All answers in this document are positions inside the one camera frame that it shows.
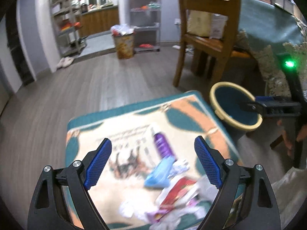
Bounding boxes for light blue wrapper on cushion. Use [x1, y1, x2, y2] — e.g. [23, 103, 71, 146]
[144, 156, 175, 189]

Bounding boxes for teal bin with yellow rim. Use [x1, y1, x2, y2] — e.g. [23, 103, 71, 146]
[209, 81, 263, 132]

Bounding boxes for wooden dining chair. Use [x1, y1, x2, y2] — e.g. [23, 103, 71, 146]
[173, 0, 252, 87]

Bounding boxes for yellow patterned trash bin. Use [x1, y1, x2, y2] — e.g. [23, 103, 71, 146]
[110, 24, 134, 59]

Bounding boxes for person's right hand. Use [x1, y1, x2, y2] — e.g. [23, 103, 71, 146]
[281, 125, 307, 157]

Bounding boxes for grey metal shelf rack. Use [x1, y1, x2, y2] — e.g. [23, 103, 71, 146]
[49, 0, 87, 57]

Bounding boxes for paper bag on chair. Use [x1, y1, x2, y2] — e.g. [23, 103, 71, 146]
[187, 10, 228, 39]

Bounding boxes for red white wrapper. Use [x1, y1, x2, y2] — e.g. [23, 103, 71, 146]
[155, 176, 198, 211]

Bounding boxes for white slippers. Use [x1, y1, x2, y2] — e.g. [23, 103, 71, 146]
[57, 57, 74, 69]

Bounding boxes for teal orange patterned cushion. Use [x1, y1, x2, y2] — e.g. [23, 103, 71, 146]
[66, 92, 241, 229]

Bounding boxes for teal lace-edged tablecloth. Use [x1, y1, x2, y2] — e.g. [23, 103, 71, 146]
[237, 0, 306, 97]

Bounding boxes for wooden kitchen cabinet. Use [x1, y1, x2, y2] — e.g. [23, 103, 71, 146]
[76, 6, 119, 37]

